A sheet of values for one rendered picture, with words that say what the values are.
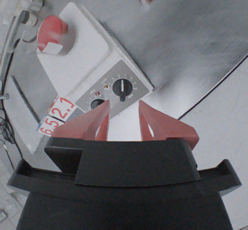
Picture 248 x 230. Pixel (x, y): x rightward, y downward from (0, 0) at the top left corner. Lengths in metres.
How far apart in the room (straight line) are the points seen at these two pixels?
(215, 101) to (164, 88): 0.10
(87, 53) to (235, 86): 0.26
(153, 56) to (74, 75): 0.14
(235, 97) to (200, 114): 0.08
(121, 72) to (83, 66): 0.06
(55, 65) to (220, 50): 0.29
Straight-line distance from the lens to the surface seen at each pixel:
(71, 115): 0.33
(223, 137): 0.28
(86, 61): 0.18
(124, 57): 0.18
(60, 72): 0.21
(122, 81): 0.17
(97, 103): 0.20
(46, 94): 0.40
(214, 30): 0.26
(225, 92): 0.26
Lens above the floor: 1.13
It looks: 68 degrees down
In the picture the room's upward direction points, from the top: 122 degrees counter-clockwise
